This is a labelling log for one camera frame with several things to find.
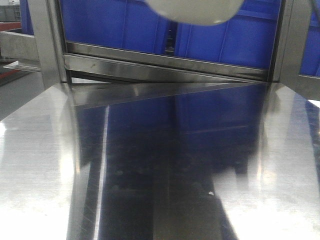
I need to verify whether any white plastic bin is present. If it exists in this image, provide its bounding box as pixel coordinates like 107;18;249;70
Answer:
145;0;244;26

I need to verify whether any blue crate behind left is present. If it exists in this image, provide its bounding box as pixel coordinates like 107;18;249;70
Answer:
60;0;170;55

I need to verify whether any blue crate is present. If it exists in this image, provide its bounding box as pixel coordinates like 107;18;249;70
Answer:
60;0;170;55
300;7;320;77
174;10;278;69
19;0;34;35

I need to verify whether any blue crate behind right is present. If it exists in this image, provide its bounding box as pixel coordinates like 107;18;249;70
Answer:
174;10;278;69

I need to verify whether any blue crate far right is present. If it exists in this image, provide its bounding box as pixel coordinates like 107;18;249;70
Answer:
300;7;320;77

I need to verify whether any blue crate far left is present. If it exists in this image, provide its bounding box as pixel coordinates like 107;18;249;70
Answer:
19;0;34;35

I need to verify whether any stainless steel shelf frame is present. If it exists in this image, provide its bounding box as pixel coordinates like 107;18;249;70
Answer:
0;0;320;101

